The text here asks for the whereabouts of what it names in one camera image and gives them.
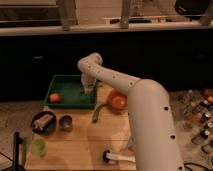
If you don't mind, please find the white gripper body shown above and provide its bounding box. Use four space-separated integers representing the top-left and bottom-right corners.
81 73 96 88

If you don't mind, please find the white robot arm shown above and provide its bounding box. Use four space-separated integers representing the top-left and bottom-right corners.
77 53 185 171

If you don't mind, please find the green plastic tray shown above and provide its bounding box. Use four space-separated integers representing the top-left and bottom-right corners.
44 75 97 109

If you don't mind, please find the red bowl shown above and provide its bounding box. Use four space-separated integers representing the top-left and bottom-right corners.
107 89 127 110

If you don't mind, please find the green chili pepper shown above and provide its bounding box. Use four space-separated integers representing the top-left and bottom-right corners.
92 103 108 123

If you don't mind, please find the orange fruit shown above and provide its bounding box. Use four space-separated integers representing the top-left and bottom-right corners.
49 93 61 103

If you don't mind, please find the small metal cup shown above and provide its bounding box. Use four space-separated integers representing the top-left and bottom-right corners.
59 115 72 132

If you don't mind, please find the wooden table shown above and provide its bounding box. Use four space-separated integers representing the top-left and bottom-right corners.
24 82 138 171

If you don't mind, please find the black bowl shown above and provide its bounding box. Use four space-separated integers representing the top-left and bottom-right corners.
30 111 57 136

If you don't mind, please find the wrapped snack bar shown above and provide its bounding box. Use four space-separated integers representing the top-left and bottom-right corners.
33 114 53 130

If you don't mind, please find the white dish brush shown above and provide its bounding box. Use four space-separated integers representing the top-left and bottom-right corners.
102 150 135 164

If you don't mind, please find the green plastic cup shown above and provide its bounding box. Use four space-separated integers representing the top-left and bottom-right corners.
30 139 47 157

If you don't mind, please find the black stand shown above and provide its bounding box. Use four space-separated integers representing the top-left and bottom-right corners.
0 131 26 171

